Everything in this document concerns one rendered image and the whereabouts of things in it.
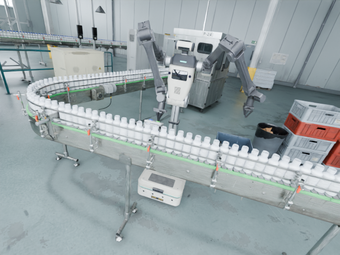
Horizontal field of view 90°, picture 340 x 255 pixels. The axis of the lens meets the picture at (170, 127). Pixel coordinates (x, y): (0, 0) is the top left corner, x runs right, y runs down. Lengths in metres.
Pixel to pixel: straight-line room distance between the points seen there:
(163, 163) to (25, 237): 1.45
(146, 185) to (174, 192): 0.31
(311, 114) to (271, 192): 2.01
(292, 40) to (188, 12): 6.61
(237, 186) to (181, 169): 0.38
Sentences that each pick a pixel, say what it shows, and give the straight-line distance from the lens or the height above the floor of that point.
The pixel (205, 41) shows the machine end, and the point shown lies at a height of 1.79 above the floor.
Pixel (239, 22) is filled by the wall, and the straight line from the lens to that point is 13.10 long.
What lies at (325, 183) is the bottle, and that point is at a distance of 1.37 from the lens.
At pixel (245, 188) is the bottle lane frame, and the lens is 1.28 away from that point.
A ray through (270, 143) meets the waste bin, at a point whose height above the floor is 0.46.
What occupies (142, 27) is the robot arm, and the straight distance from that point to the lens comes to 1.27.
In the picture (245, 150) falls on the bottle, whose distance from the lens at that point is 1.15.
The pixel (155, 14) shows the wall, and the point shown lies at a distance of 13.93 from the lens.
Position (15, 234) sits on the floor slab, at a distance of 2.24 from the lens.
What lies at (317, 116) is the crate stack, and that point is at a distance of 3.21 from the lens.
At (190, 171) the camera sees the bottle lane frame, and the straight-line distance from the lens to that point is 1.22.
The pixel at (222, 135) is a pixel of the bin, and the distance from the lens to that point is 1.77.
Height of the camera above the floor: 1.69
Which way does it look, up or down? 27 degrees down
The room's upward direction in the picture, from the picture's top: 8 degrees clockwise
